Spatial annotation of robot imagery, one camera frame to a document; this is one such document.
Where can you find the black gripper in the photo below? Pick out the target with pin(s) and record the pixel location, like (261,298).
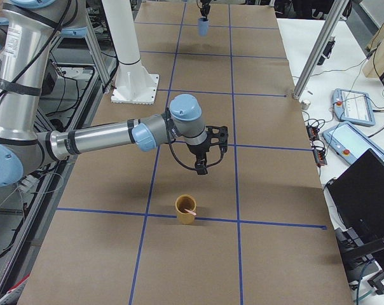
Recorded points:
(196,149)

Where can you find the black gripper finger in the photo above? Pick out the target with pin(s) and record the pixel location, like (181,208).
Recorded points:
(204,10)

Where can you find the blue plastic cup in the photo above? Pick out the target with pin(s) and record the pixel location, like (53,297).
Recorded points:
(203,26)

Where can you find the pink chopstick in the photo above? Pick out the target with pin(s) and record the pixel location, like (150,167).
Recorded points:
(190,212)

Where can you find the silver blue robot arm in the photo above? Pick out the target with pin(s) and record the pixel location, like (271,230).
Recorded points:
(32,26)

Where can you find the tan bamboo cup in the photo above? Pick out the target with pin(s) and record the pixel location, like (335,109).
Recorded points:
(182,202)

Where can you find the brown paper table mat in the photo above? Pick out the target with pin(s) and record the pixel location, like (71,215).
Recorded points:
(262,233)

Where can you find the far orange terminal block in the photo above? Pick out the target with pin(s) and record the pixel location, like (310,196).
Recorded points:
(313,133)

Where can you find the orange terminal block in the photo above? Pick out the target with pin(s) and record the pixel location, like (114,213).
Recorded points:
(313,133)
(319,158)

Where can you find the near orange terminal block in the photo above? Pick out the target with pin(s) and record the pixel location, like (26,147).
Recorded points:
(319,158)

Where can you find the small silver metal cylinder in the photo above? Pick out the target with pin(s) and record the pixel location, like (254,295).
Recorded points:
(305,104)

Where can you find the near blue teach pendant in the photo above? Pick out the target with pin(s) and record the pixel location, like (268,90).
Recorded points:
(349,142)

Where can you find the blue teach pendant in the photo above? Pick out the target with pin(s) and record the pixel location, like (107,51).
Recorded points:
(353,106)
(349,142)

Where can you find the far blue teach pendant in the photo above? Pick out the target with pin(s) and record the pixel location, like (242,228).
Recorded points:
(353,106)

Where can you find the black monitor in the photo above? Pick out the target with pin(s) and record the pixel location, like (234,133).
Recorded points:
(358,194)

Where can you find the wooden board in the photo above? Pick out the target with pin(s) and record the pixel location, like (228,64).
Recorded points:
(374,67)

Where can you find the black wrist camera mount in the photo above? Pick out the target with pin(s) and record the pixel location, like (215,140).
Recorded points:
(218,136)

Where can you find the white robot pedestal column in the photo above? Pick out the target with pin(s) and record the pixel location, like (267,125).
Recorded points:
(133,84)

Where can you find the aluminium frame post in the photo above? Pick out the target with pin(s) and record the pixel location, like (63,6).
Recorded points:
(321,42)

